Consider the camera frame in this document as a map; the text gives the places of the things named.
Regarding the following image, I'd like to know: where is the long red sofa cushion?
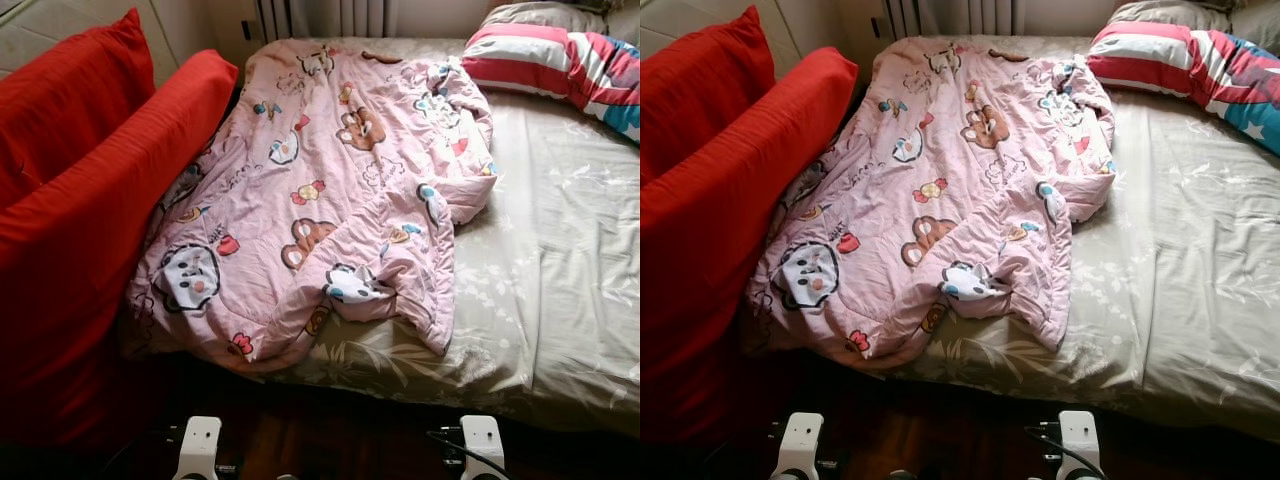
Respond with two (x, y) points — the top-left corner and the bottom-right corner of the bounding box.
(640, 45), (861, 441)
(0, 50), (241, 446)

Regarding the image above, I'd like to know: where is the beige floral bed sheet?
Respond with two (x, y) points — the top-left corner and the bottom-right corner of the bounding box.
(120, 35), (641, 436)
(745, 35), (1280, 441)

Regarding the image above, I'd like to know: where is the square red sofa cushion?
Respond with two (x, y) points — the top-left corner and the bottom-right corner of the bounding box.
(0, 8), (158, 206)
(640, 5), (776, 186)

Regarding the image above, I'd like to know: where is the red white blue bolster pillow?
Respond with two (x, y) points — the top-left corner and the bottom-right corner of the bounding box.
(1087, 20), (1280, 158)
(460, 22), (641, 144)

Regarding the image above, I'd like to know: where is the beige pillow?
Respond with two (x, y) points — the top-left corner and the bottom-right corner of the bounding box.
(480, 0), (606, 36)
(1230, 0), (1280, 56)
(1108, 0), (1236, 33)

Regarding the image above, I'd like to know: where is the pink cartoon print quilt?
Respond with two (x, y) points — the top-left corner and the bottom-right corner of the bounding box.
(125, 38), (499, 376)
(745, 35), (1119, 371)

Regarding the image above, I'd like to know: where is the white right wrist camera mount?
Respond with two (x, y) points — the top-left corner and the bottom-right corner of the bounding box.
(1058, 410), (1104, 480)
(458, 415), (506, 480)

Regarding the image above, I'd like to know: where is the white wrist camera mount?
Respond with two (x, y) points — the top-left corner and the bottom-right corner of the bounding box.
(458, 415), (506, 480)
(1058, 410), (1104, 480)
(178, 415), (223, 480)
(780, 412), (826, 480)

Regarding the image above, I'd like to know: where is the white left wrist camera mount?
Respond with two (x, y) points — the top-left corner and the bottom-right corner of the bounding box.
(178, 415), (223, 480)
(780, 412), (826, 480)

